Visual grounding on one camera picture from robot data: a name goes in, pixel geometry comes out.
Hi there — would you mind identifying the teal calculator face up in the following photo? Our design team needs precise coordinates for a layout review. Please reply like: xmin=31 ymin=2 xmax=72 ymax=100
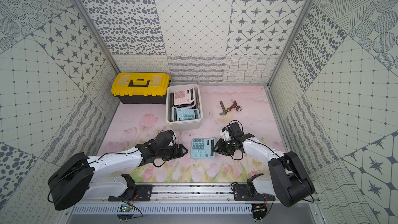
xmin=190 ymin=138 xmax=216 ymax=159

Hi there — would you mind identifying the light blue calculator back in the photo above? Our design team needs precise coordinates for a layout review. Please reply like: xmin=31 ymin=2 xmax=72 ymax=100
xmin=172 ymin=106 xmax=201 ymax=122

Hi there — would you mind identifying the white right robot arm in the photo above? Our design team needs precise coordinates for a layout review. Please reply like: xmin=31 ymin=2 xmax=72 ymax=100
xmin=213 ymin=121 xmax=315 ymax=207

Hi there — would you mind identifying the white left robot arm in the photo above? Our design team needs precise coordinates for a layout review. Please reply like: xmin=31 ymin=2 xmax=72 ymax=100
xmin=47 ymin=130 xmax=188 ymax=211

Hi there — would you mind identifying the white plastic storage box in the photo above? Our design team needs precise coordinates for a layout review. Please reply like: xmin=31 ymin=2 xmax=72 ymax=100
xmin=165 ymin=84 xmax=204 ymax=131

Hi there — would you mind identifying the floral pink table mat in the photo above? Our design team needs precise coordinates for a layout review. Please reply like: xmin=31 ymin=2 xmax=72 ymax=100
xmin=98 ymin=85 xmax=286 ymax=183

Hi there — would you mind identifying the yellow and black toolbox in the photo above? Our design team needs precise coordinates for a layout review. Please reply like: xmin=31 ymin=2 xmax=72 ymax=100
xmin=111 ymin=73 xmax=171 ymax=104

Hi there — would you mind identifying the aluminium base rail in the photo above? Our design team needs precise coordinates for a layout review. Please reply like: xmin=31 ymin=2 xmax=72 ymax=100
xmin=62 ymin=183 xmax=321 ymax=215

